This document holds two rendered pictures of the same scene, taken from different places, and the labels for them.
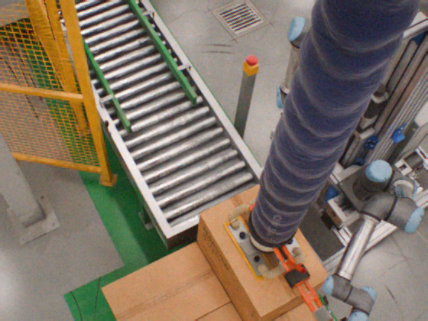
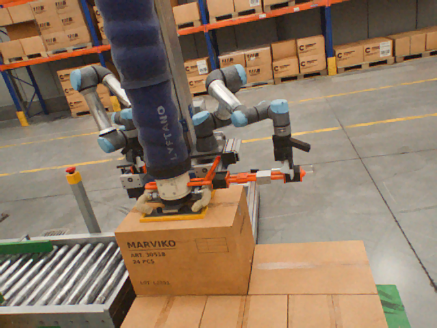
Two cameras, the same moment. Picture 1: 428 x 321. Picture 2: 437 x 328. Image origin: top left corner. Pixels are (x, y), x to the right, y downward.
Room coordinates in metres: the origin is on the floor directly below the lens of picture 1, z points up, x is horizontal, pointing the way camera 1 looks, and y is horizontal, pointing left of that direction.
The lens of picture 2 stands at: (-0.53, 0.54, 1.83)
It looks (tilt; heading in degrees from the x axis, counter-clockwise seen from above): 22 degrees down; 322
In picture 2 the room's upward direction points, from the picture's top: 12 degrees counter-clockwise
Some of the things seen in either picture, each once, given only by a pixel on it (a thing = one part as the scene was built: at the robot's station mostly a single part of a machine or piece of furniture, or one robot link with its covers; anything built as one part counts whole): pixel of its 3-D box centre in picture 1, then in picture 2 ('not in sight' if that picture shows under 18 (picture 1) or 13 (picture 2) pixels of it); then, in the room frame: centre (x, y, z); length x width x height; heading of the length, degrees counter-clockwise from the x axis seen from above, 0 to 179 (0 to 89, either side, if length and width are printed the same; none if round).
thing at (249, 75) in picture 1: (242, 111); (95, 232); (1.99, -0.10, 0.50); 0.07 x 0.07 x 1.00; 37
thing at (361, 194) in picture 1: (369, 185); (205, 140); (1.27, -0.76, 1.09); 0.15 x 0.15 x 0.10
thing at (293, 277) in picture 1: (296, 276); (220, 179); (0.75, -0.43, 1.07); 0.10 x 0.08 x 0.06; 127
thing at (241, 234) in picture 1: (248, 248); (173, 211); (0.89, -0.20, 0.97); 0.34 x 0.10 x 0.05; 37
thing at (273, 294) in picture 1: (258, 257); (190, 238); (0.93, -0.27, 0.75); 0.60 x 0.40 x 0.40; 37
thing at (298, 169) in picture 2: not in sight; (292, 174); (0.47, -0.63, 1.07); 0.08 x 0.07 x 0.05; 37
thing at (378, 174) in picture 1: (377, 175); (203, 123); (1.26, -0.77, 1.20); 0.13 x 0.12 x 0.14; 70
